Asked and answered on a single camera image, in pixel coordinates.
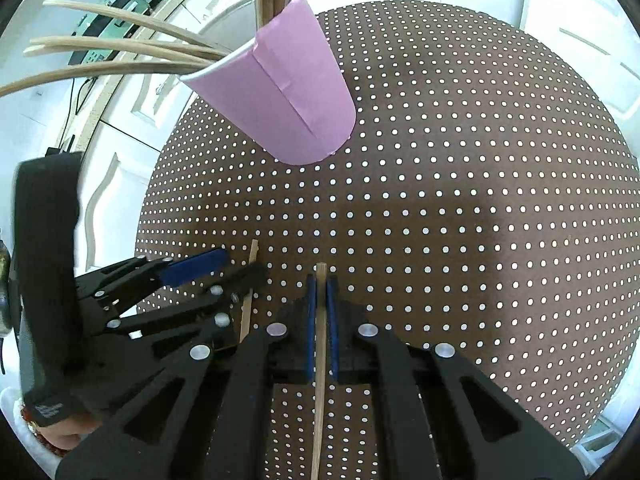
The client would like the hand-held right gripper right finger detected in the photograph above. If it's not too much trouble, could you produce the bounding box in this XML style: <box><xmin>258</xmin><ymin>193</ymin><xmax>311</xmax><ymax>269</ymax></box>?
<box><xmin>326</xmin><ymin>279</ymin><xmax>587</xmax><ymax>480</ymax></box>

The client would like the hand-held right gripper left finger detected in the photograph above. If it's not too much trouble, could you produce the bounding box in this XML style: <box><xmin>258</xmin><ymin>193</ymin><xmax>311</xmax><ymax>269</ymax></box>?
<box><xmin>55</xmin><ymin>279</ymin><xmax>318</xmax><ymax>480</ymax></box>

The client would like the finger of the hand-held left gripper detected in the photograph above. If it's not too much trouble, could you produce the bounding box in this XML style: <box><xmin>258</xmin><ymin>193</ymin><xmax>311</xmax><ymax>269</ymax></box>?
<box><xmin>104</xmin><ymin>262</ymin><xmax>269</xmax><ymax>343</ymax></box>
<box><xmin>74</xmin><ymin>248</ymin><xmax>231</xmax><ymax>312</ymax></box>

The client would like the pink paper cup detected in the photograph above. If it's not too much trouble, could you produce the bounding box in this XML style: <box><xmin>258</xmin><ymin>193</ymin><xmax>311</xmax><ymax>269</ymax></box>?
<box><xmin>181</xmin><ymin>0</ymin><xmax>357</xmax><ymax>167</ymax></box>

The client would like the person's left hand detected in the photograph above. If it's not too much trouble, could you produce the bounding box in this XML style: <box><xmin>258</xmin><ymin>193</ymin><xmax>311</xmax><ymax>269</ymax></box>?
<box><xmin>42</xmin><ymin>417</ymin><xmax>101</xmax><ymax>456</ymax></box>

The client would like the white cabinet door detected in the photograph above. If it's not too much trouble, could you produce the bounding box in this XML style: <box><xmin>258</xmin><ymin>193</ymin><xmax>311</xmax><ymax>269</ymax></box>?
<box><xmin>82</xmin><ymin>110</ymin><xmax>173</xmax><ymax>273</ymax></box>

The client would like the brown polka dot tablecloth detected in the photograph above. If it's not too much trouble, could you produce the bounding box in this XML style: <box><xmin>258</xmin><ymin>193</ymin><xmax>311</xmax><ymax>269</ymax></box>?
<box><xmin>135</xmin><ymin>0</ymin><xmax>640</xmax><ymax>480</ymax></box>

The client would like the white panel door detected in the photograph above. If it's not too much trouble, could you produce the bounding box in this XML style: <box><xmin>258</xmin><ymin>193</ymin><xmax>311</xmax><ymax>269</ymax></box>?
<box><xmin>520</xmin><ymin>0</ymin><xmax>640</xmax><ymax>161</ymax></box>

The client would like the beaded bracelet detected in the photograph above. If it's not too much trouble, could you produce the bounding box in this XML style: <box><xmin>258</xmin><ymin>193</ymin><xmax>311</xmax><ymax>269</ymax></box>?
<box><xmin>21</xmin><ymin>405</ymin><xmax>41</xmax><ymax>438</ymax></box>

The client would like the black cable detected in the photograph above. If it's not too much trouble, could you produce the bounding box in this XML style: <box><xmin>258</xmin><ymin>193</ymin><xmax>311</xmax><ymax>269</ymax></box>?
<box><xmin>74</xmin><ymin>76</ymin><xmax>90</xmax><ymax>117</ymax></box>

